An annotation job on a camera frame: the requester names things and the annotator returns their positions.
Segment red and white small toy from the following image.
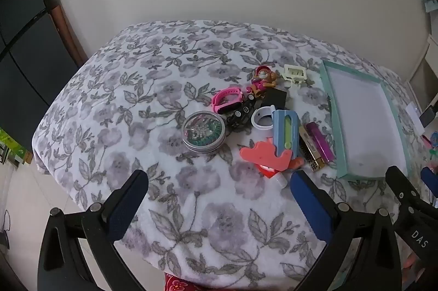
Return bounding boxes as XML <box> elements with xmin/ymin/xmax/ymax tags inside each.
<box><xmin>258</xmin><ymin>164</ymin><xmax>292</xmax><ymax>189</ymax></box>

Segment round metal bead tin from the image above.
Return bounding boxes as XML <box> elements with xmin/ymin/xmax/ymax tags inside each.
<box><xmin>181</xmin><ymin>111</ymin><xmax>227</xmax><ymax>153</ymax></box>

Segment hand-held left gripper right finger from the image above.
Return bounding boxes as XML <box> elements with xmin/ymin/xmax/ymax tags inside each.
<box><xmin>290</xmin><ymin>171</ymin><xmax>402</xmax><ymax>291</ymax></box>

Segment black power adapter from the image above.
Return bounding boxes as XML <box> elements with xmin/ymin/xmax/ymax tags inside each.
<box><xmin>420</xmin><ymin>108</ymin><xmax>437</xmax><ymax>127</ymax></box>

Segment cream plastic clip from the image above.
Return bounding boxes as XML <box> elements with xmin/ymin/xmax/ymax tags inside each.
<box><xmin>283</xmin><ymin>64</ymin><xmax>307</xmax><ymax>88</ymax></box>

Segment dark wardrobe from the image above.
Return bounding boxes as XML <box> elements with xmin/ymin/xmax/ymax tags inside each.
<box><xmin>0</xmin><ymin>0</ymin><xmax>81</xmax><ymax>155</ymax></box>

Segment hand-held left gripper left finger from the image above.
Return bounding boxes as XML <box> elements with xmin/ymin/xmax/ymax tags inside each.
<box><xmin>38</xmin><ymin>169</ymin><xmax>149</xmax><ymax>291</ymax></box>

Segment dog figure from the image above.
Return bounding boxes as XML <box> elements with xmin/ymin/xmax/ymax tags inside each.
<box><xmin>247</xmin><ymin>65</ymin><xmax>278</xmax><ymax>96</ymax></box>

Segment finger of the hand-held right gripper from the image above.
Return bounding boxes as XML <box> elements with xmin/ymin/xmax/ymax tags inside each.
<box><xmin>422</xmin><ymin>167</ymin><xmax>438</xmax><ymax>199</ymax></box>
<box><xmin>385</xmin><ymin>166</ymin><xmax>425</xmax><ymax>214</ymax></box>

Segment gold harmonica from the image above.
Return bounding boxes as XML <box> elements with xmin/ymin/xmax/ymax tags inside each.
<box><xmin>299</xmin><ymin>125</ymin><xmax>326</xmax><ymax>172</ymax></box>

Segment white ring band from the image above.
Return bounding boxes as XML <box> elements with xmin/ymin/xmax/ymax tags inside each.
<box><xmin>251</xmin><ymin>105</ymin><xmax>276</xmax><ymax>131</ymax></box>

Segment black toy car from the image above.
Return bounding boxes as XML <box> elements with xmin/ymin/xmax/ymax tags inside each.
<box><xmin>226</xmin><ymin>93</ymin><xmax>257</xmax><ymax>131</ymax></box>

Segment red floral cloth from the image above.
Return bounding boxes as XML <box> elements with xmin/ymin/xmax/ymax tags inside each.
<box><xmin>164</xmin><ymin>272</ymin><xmax>202</xmax><ymax>291</ymax></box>

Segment purple rectangular case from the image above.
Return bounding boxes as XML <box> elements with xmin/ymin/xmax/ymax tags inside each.
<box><xmin>306</xmin><ymin>122</ymin><xmax>334</xmax><ymax>162</ymax></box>

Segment pink wrist watch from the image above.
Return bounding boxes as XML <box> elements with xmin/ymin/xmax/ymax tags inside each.
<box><xmin>211</xmin><ymin>87</ymin><xmax>244</xmax><ymax>114</ymax></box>

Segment teal box tray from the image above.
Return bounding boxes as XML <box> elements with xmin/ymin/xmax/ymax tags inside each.
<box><xmin>320</xmin><ymin>60</ymin><xmax>411</xmax><ymax>180</ymax></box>

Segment blue and orange plastic toy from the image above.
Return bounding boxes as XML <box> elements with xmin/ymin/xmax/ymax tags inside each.
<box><xmin>273</xmin><ymin>110</ymin><xmax>305</xmax><ymax>170</ymax></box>

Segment colourful small toys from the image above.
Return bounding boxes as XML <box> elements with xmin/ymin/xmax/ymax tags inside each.
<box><xmin>424</xmin><ymin>132</ymin><xmax>438</xmax><ymax>172</ymax></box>

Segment green boxes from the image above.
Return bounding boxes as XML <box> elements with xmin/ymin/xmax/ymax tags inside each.
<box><xmin>0</xmin><ymin>128</ymin><xmax>33</xmax><ymax>165</ymax></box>

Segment black square box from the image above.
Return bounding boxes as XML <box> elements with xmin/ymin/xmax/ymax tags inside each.
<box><xmin>260</xmin><ymin>89</ymin><xmax>289</xmax><ymax>111</ymax></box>

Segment grey floral blanket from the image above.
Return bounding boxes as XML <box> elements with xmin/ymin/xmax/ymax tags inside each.
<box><xmin>31</xmin><ymin>20</ymin><xmax>427</xmax><ymax>291</ymax></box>

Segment white furniture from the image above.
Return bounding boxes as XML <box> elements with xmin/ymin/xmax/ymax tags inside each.
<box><xmin>405</xmin><ymin>34</ymin><xmax>438</xmax><ymax>110</ymax></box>

